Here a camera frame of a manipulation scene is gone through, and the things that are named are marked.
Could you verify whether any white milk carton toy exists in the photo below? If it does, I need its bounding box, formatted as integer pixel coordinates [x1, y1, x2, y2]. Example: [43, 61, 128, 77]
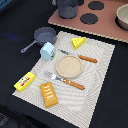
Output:
[40, 42, 55, 61]

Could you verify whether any yellow cheese wedge toy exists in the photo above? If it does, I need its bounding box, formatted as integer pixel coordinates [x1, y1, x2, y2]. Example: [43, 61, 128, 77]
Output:
[72, 37, 86, 49]

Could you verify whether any orange bread loaf toy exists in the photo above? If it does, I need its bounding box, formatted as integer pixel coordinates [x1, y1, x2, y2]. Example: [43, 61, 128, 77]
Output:
[40, 82, 58, 107]

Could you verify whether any yellow butter box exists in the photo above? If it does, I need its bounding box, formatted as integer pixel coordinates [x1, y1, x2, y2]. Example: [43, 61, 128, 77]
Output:
[14, 72, 36, 92]

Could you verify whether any dark grey pot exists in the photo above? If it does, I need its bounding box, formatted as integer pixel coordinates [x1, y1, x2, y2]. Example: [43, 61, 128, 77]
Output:
[58, 0, 78, 19]

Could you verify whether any round wooden plate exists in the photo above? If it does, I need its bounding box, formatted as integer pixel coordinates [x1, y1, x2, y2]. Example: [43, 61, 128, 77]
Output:
[56, 55, 83, 78]

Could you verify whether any beige woven placemat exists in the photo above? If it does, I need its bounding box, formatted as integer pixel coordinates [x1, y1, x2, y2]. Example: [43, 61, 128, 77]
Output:
[13, 31, 115, 128]

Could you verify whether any pink toy stove top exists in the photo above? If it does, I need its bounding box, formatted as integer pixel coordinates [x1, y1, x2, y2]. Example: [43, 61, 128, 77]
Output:
[48, 0, 128, 43]

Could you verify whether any beige bowl on stove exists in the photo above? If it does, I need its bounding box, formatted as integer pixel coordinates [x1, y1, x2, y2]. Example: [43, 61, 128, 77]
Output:
[116, 4, 128, 30]

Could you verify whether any toy knife wooden handle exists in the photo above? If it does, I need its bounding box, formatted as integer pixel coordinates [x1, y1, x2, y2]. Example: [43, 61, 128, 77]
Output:
[58, 49, 98, 63]

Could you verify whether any toy fork wooden handle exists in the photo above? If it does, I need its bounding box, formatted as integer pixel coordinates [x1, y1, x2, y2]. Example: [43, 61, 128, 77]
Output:
[44, 71, 85, 90]

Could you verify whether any grey saucepan with handle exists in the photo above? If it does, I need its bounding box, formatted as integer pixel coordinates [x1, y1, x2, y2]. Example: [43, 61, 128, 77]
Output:
[21, 27, 57, 53]

